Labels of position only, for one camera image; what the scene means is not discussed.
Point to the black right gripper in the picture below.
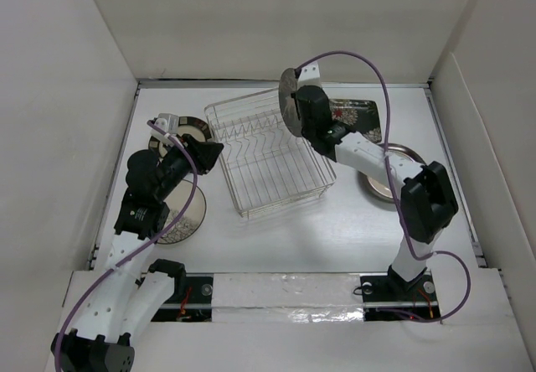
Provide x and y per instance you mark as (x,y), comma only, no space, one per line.
(294,96)

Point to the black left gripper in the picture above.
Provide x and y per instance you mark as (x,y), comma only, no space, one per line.
(205,152)

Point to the grey reindeer round plate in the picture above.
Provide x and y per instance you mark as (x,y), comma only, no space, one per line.
(286,88)

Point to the black floral square plate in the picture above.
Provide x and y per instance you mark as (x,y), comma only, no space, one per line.
(359,116)

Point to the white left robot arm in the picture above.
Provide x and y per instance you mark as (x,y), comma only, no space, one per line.
(100,331)

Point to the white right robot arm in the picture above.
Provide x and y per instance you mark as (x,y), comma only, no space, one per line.
(349,132)

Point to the cream plate checkered dark rim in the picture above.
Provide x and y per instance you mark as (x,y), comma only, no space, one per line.
(187,125)

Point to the cream plate tree pattern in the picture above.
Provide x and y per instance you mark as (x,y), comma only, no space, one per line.
(192,218)

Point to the cream plate brown rim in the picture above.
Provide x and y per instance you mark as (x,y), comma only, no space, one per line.
(382,192)

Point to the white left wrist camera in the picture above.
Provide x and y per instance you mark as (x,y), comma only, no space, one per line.
(166,123)

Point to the metal wire dish rack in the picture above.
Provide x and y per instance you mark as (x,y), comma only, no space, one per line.
(264,165)

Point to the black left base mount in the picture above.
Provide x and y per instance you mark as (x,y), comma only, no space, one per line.
(194,305)

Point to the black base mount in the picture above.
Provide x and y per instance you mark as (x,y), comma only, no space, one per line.
(194,305)
(385,302)

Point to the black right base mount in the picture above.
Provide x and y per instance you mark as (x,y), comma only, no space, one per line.
(385,302)

